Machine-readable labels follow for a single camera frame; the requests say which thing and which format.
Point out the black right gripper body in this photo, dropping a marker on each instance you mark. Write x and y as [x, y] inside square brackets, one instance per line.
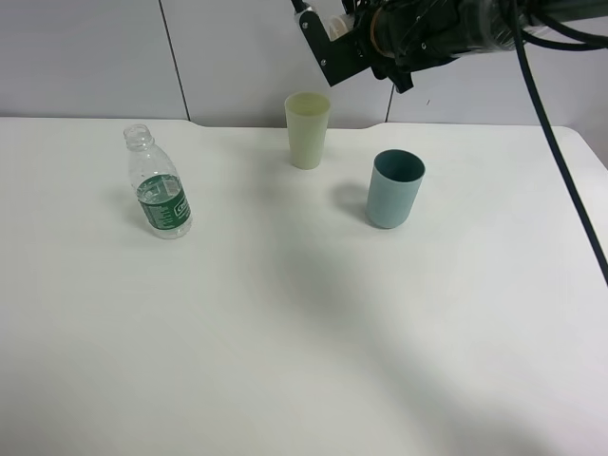
[403, 37]

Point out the clear bottle green label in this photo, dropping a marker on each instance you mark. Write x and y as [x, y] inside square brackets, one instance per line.
[157, 184]

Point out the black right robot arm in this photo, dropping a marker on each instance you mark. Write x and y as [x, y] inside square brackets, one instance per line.
[541, 23]

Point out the pale green tall cup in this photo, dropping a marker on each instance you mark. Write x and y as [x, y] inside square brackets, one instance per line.
[307, 117]

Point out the teal blue tall cup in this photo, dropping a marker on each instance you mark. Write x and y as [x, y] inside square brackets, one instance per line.
[394, 184]

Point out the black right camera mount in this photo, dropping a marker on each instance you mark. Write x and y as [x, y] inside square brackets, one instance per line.
[335, 44]

